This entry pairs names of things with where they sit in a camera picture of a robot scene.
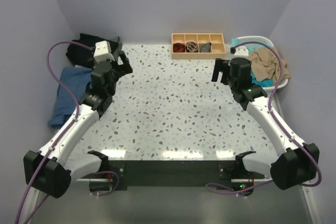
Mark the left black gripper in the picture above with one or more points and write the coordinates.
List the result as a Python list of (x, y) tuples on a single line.
[(124, 68)]

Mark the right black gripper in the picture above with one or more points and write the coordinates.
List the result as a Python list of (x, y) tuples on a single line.
[(219, 67)]

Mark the beige t shirt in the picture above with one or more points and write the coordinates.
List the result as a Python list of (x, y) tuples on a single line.
[(265, 59)]

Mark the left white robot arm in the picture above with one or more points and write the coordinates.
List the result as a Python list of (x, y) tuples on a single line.
[(49, 170)]

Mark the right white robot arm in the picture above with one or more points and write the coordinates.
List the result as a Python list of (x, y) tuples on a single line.
[(296, 162)]

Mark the dark grey rolled sock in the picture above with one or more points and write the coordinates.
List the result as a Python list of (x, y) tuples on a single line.
[(206, 47)]

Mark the wooden compartment tray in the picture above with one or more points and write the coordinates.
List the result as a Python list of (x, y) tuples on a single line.
[(217, 40)]

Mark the brown patterned rolled sock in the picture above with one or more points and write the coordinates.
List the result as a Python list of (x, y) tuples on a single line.
[(191, 47)]

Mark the teal t shirt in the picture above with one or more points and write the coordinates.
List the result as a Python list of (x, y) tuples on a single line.
[(249, 47)]

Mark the black folded t shirt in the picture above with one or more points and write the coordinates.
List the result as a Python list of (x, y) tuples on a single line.
[(80, 56)]

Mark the blue t shirt in basket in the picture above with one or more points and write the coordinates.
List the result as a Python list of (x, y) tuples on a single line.
[(261, 78)]

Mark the blue folded t shirt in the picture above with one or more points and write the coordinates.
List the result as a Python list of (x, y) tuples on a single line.
[(76, 80)]

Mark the red black rolled sock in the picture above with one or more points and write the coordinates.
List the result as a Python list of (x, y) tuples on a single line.
[(179, 47)]

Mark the white plastic laundry basket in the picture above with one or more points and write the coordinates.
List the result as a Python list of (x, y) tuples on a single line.
[(284, 72)]

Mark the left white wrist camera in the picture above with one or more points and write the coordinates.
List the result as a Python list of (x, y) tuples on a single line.
[(103, 52)]

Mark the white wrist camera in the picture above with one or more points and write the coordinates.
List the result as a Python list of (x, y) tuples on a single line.
[(239, 52), (103, 52)]

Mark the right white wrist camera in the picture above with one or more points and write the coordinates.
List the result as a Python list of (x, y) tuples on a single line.
[(239, 52)]

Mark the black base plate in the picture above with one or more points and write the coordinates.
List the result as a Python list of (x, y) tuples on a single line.
[(170, 174)]

